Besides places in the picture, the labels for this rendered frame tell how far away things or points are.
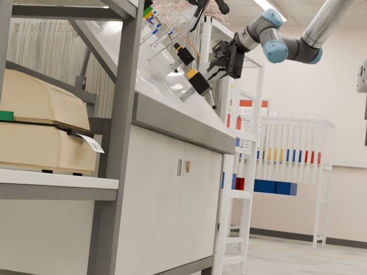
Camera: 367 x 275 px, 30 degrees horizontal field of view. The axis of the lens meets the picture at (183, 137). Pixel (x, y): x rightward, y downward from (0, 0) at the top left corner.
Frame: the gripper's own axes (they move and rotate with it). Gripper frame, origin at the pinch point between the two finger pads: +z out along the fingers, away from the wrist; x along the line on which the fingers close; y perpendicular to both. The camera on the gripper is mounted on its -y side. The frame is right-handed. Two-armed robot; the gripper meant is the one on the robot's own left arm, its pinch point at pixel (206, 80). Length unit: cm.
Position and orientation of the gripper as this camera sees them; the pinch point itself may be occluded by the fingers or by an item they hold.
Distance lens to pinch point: 249.1
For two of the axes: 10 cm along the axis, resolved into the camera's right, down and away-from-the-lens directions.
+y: -1.8, -7.6, 6.2
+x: -7.1, -3.4, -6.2
